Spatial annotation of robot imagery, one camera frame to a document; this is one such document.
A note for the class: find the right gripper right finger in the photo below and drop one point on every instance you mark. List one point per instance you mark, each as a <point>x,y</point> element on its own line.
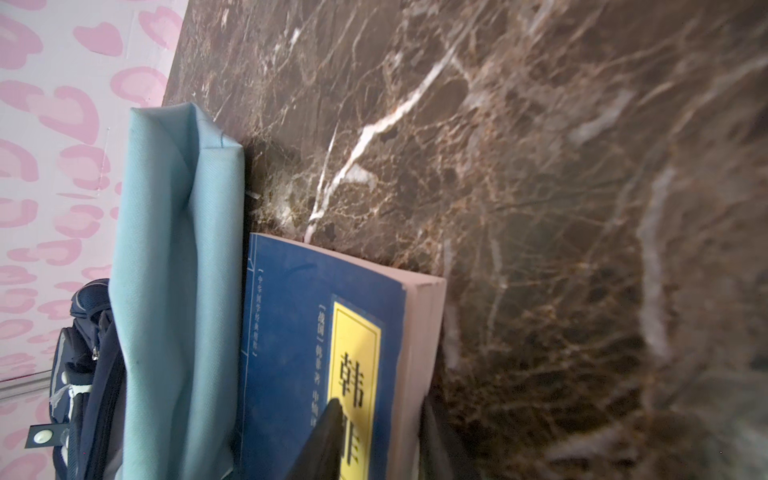
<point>442,453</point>

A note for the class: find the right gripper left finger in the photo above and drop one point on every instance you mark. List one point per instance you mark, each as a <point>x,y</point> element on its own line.
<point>320,457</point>

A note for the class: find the blue book yellow label back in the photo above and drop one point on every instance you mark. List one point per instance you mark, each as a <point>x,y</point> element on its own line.
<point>319,326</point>

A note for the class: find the navy blue student backpack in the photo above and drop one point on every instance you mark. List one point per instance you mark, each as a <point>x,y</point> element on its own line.
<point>86,405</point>

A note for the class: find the light blue pencil case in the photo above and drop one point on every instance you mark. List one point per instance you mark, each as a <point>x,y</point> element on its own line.
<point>175,290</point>

